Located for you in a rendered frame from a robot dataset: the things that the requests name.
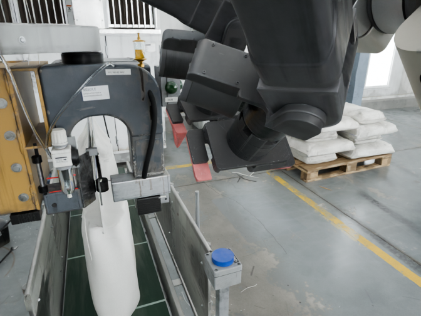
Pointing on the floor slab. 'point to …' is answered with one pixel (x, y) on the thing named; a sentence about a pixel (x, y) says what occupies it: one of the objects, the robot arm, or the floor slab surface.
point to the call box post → (222, 301)
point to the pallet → (346, 164)
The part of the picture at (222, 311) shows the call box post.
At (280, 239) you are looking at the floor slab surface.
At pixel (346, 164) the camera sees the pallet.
